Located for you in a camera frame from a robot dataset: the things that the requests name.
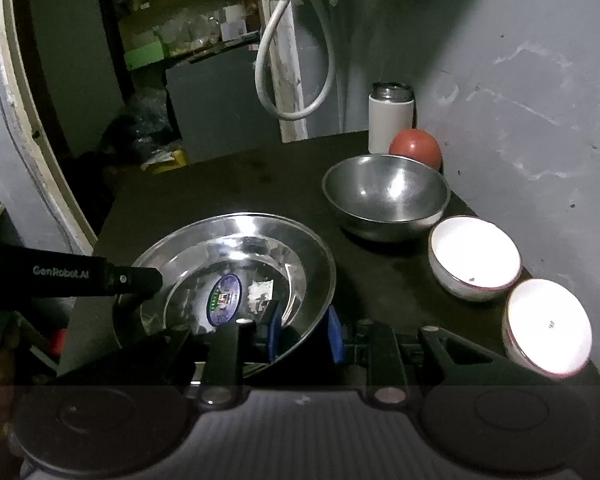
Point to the red ball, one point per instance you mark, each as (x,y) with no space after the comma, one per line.
(416,149)

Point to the small red object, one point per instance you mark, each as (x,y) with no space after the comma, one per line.
(60,342)

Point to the white wooden post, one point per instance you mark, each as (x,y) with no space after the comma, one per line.
(290,60)

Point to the grey cabinet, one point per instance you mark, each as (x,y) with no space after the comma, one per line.
(220,105)

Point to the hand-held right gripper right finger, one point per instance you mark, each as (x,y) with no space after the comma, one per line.
(334,335)

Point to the cluttered storage shelf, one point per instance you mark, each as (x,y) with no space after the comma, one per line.
(190,15)

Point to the white thermos bottle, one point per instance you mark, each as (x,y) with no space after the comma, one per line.
(387,120)

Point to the steel plate with sticker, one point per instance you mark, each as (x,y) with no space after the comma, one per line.
(280,260)

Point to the yellow packet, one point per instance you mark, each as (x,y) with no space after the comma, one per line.
(172,157)

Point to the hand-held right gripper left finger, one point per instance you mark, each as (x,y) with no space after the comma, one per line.
(276,332)

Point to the white door frame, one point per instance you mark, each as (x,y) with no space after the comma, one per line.
(35,140)

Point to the white bowl with red rim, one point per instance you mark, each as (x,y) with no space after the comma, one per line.
(547,327)
(475,255)

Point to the black plastic bag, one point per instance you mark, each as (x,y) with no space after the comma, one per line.
(140,120)

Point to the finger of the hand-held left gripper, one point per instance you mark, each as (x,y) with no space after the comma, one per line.
(135,280)

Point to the green box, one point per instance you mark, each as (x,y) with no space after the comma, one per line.
(145,55)

